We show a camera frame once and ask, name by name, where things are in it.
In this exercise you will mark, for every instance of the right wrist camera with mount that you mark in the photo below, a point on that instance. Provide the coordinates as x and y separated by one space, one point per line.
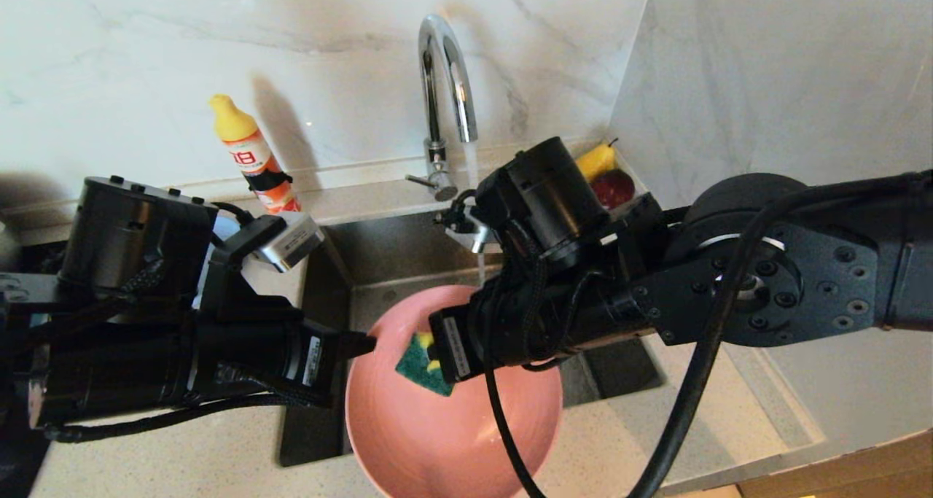
470 228

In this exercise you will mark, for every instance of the pink plate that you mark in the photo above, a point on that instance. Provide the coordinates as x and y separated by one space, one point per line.
437 432

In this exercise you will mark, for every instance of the orange dish soap bottle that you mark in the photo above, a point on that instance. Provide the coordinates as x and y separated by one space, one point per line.
251 155

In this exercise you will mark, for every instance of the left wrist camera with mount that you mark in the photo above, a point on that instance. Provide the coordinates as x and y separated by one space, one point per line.
288 239

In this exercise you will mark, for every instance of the yellow green sponge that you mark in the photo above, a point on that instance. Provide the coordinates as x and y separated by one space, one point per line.
419 363

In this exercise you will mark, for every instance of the stainless steel sink basin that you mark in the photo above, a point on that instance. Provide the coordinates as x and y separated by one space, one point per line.
335 265

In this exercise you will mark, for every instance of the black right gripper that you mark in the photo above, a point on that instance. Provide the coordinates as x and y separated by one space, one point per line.
459 345

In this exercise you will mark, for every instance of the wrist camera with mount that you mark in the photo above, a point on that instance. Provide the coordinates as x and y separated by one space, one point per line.
470 228
288 239

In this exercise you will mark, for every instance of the blue plate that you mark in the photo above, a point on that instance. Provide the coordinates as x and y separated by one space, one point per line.
226 228

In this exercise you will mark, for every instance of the running water stream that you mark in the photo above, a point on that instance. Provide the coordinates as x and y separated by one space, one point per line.
471 166

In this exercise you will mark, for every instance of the yellow pear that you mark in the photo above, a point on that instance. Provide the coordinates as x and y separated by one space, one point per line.
594 161

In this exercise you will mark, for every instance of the small white dish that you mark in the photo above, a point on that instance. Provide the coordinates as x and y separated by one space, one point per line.
640 184

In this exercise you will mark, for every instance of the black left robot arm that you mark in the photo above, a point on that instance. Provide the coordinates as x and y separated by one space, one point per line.
109 323

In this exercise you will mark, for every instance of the dark red apple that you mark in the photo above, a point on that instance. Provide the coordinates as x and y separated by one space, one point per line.
614 188

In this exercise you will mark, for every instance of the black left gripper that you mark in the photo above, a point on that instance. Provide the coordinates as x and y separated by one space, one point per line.
321 363

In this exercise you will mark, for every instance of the chrome gooseneck faucet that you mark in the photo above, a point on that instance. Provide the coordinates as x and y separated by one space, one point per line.
437 82

